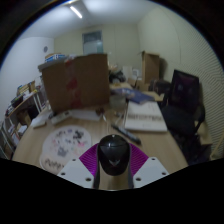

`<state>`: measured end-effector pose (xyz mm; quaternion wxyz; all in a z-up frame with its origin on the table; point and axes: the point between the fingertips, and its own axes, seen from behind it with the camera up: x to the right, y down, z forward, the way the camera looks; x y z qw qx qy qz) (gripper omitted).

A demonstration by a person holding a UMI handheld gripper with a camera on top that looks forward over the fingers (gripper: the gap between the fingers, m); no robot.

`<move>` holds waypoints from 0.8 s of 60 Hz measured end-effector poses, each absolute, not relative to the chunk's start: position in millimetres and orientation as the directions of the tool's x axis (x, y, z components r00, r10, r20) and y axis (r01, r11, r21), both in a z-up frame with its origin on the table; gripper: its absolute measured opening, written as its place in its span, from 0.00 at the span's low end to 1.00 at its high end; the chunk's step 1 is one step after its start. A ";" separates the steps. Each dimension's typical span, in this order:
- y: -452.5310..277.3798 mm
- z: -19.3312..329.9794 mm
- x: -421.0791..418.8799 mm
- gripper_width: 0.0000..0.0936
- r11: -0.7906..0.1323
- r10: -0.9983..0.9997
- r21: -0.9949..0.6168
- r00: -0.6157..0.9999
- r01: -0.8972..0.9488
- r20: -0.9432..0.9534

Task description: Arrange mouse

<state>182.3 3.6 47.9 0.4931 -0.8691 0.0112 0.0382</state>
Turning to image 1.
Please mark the black computer mouse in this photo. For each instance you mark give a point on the black computer mouse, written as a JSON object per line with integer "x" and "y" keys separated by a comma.
{"x": 113, "y": 153}

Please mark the tall brown cardboard box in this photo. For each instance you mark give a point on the tall brown cardboard box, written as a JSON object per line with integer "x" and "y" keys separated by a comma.
{"x": 150, "y": 67}

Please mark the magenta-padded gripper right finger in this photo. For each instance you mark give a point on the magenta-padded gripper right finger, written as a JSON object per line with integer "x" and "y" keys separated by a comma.
{"x": 138, "y": 161}

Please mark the grey window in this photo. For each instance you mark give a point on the grey window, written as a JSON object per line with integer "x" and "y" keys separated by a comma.
{"x": 92, "y": 42}

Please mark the white paper sheet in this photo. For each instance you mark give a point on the white paper sheet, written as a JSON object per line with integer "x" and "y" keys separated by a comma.
{"x": 86, "y": 115}

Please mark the black office chair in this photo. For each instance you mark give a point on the black office chair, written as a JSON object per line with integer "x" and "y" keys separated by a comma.
{"x": 183, "y": 103}

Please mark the black marker pen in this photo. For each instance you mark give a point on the black marker pen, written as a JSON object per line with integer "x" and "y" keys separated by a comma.
{"x": 126, "y": 134}

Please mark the ceiling tube light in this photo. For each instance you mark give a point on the ceiling tube light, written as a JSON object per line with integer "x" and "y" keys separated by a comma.
{"x": 76, "y": 11}

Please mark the white open book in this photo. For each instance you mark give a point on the white open book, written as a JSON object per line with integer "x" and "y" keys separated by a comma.
{"x": 145, "y": 116}

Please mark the small flat white box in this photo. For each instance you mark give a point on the small flat white box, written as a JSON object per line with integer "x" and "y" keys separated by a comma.
{"x": 39, "y": 122}

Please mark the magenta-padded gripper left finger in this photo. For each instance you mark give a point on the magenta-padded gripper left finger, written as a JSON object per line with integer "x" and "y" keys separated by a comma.
{"x": 87, "y": 163}

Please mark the shelf unit with books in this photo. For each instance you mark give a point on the shelf unit with books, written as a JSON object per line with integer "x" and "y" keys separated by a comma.
{"x": 18, "y": 115}

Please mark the blue book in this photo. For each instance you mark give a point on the blue book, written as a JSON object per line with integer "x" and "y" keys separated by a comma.
{"x": 138, "y": 95}

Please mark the round wall clock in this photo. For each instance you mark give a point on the round wall clock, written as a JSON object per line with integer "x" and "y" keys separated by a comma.
{"x": 45, "y": 49}

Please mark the round white printed mouse pad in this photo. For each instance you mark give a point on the round white printed mouse pad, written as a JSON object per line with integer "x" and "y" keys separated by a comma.
{"x": 63, "y": 145}

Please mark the large brown cardboard box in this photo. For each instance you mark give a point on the large brown cardboard box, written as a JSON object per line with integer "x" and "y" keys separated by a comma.
{"x": 80, "y": 83}

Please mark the clear plastic container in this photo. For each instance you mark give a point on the clear plastic container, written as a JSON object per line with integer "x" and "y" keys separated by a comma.
{"x": 117, "y": 100}

